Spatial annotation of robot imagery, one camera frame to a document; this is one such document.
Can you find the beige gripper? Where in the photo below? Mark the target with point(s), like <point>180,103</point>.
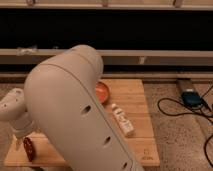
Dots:
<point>22,127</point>

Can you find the dark red pepper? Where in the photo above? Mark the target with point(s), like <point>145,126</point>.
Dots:
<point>29,148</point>

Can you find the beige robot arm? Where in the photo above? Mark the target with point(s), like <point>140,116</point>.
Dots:
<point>59,98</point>

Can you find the white tube bottle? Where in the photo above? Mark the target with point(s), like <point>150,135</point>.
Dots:
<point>122,120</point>

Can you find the wooden board table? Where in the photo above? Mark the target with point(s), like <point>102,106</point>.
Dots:
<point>129,95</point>

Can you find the blue power adapter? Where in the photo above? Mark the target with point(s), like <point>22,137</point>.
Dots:
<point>191,99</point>

